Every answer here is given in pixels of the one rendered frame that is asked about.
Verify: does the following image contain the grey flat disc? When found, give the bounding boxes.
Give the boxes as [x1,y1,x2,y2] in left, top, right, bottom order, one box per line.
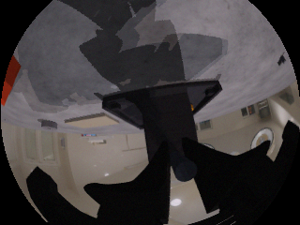
[41,120,57,130]

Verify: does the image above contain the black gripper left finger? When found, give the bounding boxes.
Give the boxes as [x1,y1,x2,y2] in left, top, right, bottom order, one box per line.
[83,140,172,224]

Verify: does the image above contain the tan flat rectangular plate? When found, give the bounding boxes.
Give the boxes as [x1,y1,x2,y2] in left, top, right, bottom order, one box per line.
[64,113,119,128]

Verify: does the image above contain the grey metal shaft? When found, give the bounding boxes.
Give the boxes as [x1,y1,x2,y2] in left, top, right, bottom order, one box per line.
[170,151,198,183]

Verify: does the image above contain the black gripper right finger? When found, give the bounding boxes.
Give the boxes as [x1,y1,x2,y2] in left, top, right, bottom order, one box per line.
[181,138,270,214]

